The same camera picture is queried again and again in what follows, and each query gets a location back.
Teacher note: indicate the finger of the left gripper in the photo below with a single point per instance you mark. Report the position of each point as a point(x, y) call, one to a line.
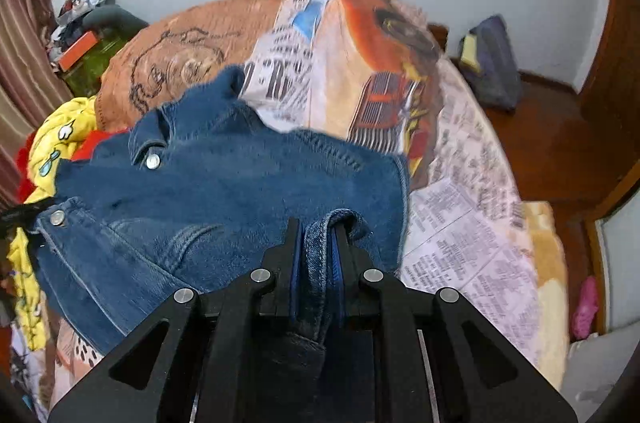
point(22, 216)

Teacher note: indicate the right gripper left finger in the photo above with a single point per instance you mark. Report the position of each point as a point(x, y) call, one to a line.
point(198, 357)

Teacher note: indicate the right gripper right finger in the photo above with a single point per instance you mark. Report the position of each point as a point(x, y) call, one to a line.
point(401, 355)

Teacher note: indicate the blue denim jacket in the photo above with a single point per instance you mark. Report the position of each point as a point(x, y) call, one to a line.
point(192, 196)

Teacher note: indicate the yellow cartoon print blanket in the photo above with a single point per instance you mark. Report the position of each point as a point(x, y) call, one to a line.
point(57, 139)

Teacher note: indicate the red cloth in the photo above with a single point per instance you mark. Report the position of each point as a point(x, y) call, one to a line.
point(29, 189)

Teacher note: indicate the striped red beige curtain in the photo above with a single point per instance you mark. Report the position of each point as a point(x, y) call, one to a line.
point(29, 89)

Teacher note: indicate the pink slipper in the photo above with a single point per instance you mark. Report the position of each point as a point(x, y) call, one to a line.
point(586, 310)

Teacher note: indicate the orange box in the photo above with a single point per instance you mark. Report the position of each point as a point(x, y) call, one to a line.
point(83, 44)

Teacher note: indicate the grey garment on pile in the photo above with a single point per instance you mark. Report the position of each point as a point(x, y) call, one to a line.
point(113, 17)

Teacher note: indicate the white wardrobe door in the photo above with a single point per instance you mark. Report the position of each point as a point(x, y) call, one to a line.
point(613, 235)

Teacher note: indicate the printed bed blanket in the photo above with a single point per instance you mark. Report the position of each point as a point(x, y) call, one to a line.
point(373, 73)

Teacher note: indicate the dark blue bag on floor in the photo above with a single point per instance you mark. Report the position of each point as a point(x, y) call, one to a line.
point(488, 65)

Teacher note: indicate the brown wooden door frame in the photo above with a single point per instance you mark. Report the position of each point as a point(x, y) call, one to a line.
point(609, 100)

